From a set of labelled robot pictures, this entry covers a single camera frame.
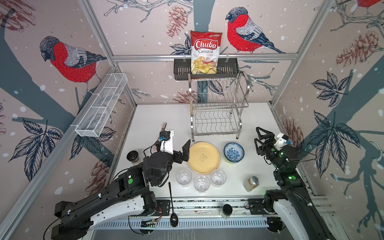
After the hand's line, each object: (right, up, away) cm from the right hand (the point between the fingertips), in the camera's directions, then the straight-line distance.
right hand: (252, 134), depth 73 cm
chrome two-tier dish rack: (-17, +16, +11) cm, 25 cm away
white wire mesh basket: (-80, +15, +6) cm, 82 cm away
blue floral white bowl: (-6, -13, +15) cm, 20 cm away
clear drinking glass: (-36, -26, +10) cm, 45 cm away
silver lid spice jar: (-1, -24, 0) cm, 25 cm away
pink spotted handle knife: (-52, +3, +34) cm, 62 cm away
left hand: (-35, -1, -11) cm, 37 cm away
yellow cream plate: (-24, -17, +16) cm, 33 cm away
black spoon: (-39, -41, -3) cm, 56 cm away
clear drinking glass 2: (-25, -29, +9) cm, 39 cm away
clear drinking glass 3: (-16, -26, +10) cm, 32 cm away
